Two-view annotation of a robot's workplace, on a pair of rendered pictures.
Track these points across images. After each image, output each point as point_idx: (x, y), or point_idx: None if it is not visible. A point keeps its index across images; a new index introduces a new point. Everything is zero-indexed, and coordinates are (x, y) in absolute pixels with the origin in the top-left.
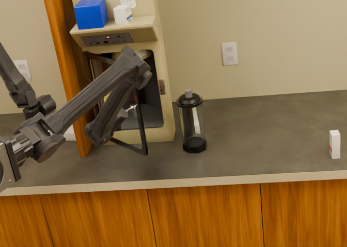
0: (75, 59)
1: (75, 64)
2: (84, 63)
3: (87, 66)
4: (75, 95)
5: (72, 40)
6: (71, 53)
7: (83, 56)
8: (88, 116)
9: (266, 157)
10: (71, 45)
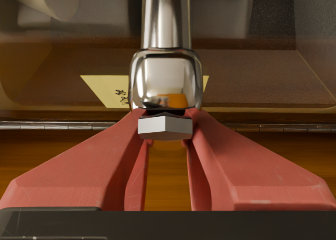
0: (60, 135)
1: (71, 143)
2: (41, 130)
3: (48, 124)
4: (146, 196)
5: (6, 130)
6: (20, 155)
7: (13, 127)
8: (266, 134)
9: None
10: (5, 142)
